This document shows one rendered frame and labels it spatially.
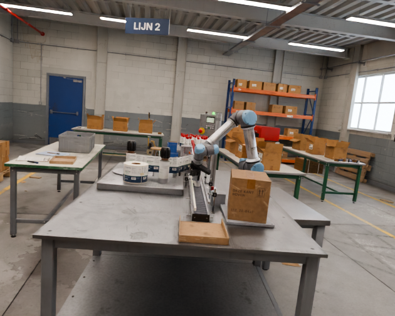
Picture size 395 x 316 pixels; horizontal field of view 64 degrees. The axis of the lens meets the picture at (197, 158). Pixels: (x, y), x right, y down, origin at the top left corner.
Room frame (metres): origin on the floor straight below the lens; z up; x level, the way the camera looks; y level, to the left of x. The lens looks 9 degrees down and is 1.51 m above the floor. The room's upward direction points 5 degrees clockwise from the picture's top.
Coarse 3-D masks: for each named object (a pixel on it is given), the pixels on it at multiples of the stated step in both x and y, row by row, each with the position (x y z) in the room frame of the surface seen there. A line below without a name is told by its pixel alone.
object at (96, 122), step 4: (88, 116) 7.72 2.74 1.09; (92, 116) 7.73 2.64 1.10; (96, 116) 7.73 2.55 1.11; (88, 120) 7.78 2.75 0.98; (92, 120) 7.78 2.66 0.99; (96, 120) 7.79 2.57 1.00; (100, 120) 7.80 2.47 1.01; (88, 124) 7.77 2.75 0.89; (92, 124) 7.79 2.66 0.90; (96, 124) 7.80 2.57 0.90; (100, 124) 7.80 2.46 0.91; (88, 128) 7.77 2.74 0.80; (92, 128) 7.78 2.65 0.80; (96, 128) 7.79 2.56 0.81; (100, 128) 7.80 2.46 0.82
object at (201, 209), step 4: (196, 188) 2.48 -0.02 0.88; (200, 188) 2.49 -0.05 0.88; (196, 192) 2.35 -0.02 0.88; (200, 192) 2.36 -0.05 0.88; (196, 196) 2.24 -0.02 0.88; (200, 196) 2.25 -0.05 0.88; (196, 200) 2.15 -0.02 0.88; (200, 200) 2.15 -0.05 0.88; (196, 204) 2.04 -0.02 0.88; (200, 204) 2.05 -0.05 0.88; (204, 204) 2.06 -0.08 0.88; (196, 208) 1.96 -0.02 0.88; (200, 208) 1.97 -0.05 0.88; (204, 208) 1.98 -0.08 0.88; (196, 212) 1.89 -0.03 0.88; (200, 212) 1.89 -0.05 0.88; (204, 212) 1.90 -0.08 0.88
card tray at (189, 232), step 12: (180, 216) 1.81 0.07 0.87; (180, 228) 1.71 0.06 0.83; (192, 228) 1.73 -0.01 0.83; (204, 228) 1.75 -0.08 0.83; (216, 228) 1.76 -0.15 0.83; (180, 240) 1.54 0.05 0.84; (192, 240) 1.54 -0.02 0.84; (204, 240) 1.54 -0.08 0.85; (216, 240) 1.55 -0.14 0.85; (228, 240) 1.55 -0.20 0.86
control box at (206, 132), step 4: (200, 116) 2.81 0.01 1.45; (204, 116) 2.78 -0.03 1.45; (208, 116) 2.76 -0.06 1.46; (212, 116) 2.74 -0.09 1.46; (200, 120) 2.80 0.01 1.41; (204, 120) 2.78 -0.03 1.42; (200, 124) 2.80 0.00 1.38; (204, 124) 2.77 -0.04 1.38; (208, 124) 2.75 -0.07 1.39; (212, 124) 2.73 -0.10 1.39; (200, 128) 2.79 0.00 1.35; (204, 128) 2.77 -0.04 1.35; (204, 132) 2.77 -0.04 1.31; (208, 132) 2.75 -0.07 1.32; (212, 132) 2.73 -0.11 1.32
